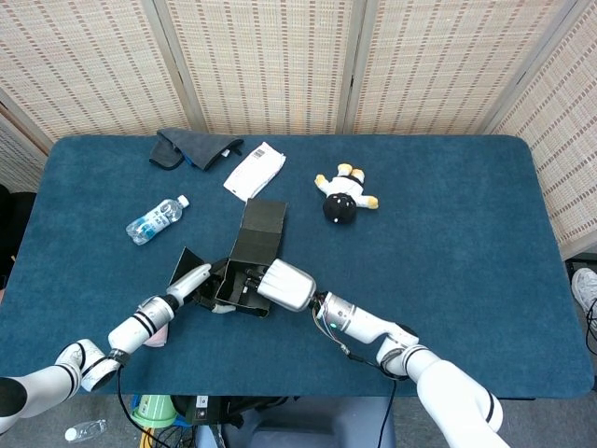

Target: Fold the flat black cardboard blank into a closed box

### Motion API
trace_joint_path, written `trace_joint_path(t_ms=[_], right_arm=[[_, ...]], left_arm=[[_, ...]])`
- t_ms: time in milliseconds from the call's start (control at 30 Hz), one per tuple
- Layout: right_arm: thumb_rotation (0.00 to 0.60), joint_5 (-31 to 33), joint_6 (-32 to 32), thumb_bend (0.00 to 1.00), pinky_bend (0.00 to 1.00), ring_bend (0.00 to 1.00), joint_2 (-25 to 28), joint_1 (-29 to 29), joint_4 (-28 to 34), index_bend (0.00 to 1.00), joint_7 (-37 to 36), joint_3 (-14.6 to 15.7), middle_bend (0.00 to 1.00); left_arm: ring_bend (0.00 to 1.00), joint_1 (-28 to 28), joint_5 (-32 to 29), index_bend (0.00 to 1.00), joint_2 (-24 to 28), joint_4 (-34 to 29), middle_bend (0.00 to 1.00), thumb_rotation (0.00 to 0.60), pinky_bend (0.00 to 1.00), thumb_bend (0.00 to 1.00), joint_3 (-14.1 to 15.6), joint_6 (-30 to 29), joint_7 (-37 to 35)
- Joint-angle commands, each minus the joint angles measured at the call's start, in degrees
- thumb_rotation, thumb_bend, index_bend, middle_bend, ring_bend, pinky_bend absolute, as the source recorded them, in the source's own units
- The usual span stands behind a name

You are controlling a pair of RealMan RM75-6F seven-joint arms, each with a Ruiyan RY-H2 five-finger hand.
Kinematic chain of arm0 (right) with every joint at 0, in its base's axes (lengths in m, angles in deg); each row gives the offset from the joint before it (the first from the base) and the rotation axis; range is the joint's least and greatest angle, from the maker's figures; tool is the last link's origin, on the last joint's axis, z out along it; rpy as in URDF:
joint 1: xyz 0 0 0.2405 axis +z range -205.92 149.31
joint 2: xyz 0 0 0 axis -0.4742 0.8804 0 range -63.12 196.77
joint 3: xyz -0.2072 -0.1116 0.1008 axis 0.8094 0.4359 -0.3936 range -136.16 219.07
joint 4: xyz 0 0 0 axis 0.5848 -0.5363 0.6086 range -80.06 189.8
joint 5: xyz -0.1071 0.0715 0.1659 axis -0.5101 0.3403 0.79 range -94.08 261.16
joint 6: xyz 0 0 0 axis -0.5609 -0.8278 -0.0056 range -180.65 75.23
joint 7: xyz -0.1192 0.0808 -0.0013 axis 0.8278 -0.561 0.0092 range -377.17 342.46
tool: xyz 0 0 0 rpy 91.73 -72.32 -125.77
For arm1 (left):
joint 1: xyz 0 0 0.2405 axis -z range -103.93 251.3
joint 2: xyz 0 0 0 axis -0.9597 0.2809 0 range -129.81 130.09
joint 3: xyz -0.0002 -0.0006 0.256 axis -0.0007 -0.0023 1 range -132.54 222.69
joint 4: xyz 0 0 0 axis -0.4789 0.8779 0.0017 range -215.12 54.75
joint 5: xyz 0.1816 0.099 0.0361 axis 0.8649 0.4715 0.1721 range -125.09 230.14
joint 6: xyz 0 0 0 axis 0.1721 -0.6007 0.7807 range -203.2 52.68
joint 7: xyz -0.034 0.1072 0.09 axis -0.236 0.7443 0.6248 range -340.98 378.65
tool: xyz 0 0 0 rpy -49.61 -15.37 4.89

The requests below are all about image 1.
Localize person in black clothing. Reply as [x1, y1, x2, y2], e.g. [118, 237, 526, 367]
[0, 184, 37, 300]

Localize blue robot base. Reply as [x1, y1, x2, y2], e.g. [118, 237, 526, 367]
[193, 396, 396, 448]

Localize black cardboard box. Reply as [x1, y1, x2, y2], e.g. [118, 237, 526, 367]
[168, 198, 288, 320]

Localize grey folded cloth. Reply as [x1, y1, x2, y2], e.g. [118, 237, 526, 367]
[148, 128, 245, 173]

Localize black and white plush doll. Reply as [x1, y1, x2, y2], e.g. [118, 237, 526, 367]
[314, 162, 380, 226]

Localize white wet wipes pack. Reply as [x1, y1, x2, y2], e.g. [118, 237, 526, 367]
[222, 141, 287, 203]

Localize black cable bundle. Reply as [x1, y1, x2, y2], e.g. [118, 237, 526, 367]
[223, 395, 299, 428]

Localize crushed clear plastic bottle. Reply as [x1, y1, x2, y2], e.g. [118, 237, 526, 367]
[63, 418, 108, 443]

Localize blue felt table cover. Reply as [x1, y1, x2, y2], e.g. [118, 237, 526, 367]
[0, 134, 594, 401]

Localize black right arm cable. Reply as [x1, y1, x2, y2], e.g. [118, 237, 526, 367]
[342, 347, 402, 448]

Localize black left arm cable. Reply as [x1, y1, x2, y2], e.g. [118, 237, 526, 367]
[115, 366, 151, 448]

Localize white sneaker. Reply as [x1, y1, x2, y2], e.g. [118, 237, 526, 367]
[570, 267, 597, 328]

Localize clear plastic water bottle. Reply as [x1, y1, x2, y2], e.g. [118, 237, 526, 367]
[125, 194, 190, 246]

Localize woven bamboo screen panel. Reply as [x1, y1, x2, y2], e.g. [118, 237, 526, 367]
[0, 0, 192, 141]
[344, 0, 579, 136]
[484, 0, 597, 260]
[0, 91, 55, 195]
[153, 0, 365, 136]

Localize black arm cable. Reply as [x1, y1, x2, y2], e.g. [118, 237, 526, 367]
[115, 366, 151, 448]
[342, 347, 402, 448]

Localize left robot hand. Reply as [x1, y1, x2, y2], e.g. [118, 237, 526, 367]
[165, 263, 237, 315]

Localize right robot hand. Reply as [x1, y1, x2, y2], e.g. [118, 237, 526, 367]
[235, 258, 318, 313]

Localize green plastic cup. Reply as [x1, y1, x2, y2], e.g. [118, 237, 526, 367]
[130, 394, 179, 428]

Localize coloured right wrist wires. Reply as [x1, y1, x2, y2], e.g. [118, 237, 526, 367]
[311, 301, 349, 349]

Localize pink tissue pack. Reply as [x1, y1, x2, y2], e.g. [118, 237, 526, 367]
[144, 324, 170, 349]

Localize black box with white label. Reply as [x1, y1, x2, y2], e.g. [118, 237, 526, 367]
[179, 395, 225, 427]

